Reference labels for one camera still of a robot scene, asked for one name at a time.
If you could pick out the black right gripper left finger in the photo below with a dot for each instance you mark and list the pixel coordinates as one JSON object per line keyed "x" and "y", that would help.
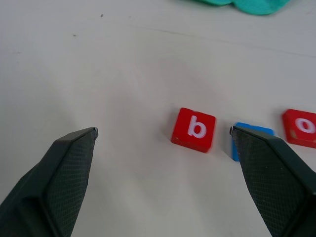
{"x": 61, "y": 177}

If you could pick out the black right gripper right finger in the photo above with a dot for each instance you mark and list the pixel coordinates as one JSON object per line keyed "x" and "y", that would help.
{"x": 276, "y": 177}

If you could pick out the blue letter t block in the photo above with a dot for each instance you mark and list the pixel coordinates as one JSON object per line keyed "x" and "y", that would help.
{"x": 265, "y": 130}

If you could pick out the red letter o block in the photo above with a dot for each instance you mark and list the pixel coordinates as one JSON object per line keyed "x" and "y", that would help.
{"x": 290, "y": 128}

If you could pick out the red letter b block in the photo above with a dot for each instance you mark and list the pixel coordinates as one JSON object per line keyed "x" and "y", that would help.
{"x": 182, "y": 130}

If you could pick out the crumpled green cloth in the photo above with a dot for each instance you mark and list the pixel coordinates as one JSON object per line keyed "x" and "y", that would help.
{"x": 247, "y": 6}

